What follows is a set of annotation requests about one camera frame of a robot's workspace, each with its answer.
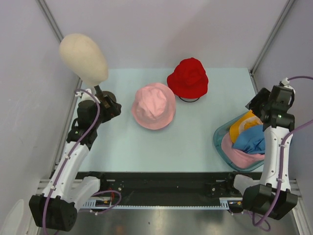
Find pink bucket hat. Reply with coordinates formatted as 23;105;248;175
131;83;176;130

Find red bucket hat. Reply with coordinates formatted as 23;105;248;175
167;57;209;99

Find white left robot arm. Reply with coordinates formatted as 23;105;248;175
29;95;122;232

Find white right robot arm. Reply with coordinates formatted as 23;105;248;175
225;84;298;220

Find brown wooden stand base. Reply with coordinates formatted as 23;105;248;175
94;85;116;102

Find yellow hat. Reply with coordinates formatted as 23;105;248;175
229;110;263;143

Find blue hat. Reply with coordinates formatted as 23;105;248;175
233;125;266;154

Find teal plastic basket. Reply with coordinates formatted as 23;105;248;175
213;113;264;172

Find beige mannequin head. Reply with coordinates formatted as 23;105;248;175
59;33;109;87

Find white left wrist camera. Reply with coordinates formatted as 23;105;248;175
74;88;99;102

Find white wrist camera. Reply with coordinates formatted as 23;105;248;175
74;88;99;102
279;78;294;90

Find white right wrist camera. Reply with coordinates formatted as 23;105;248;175
279;78;294;90

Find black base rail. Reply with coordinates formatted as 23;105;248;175
76;172;242;207

